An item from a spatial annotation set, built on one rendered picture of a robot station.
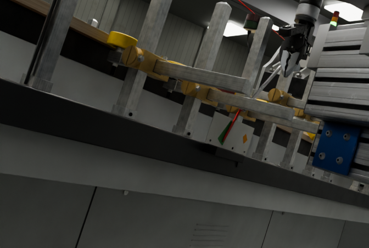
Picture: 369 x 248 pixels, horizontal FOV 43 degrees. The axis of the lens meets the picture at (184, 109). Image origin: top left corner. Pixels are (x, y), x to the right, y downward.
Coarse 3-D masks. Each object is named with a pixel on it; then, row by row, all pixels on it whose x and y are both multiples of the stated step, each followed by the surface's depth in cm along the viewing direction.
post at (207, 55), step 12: (216, 12) 134; (228, 12) 134; (216, 24) 133; (216, 36) 132; (204, 48) 133; (216, 48) 134; (204, 60) 132; (192, 108) 131; (180, 120) 132; (192, 120) 132
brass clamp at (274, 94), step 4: (272, 92) 171; (276, 92) 170; (280, 92) 169; (284, 92) 171; (268, 96) 171; (272, 96) 170; (276, 96) 169; (280, 96) 169; (284, 96) 171; (288, 96) 174; (272, 100) 170; (276, 100) 169; (280, 100) 170; (284, 100) 172; (280, 104) 171; (284, 104) 173; (292, 108) 178
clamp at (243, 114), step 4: (228, 108) 150; (232, 108) 149; (236, 108) 149; (232, 112) 150; (236, 112) 150; (240, 112) 150; (244, 112) 152; (244, 116) 153; (248, 116) 154; (252, 120) 157
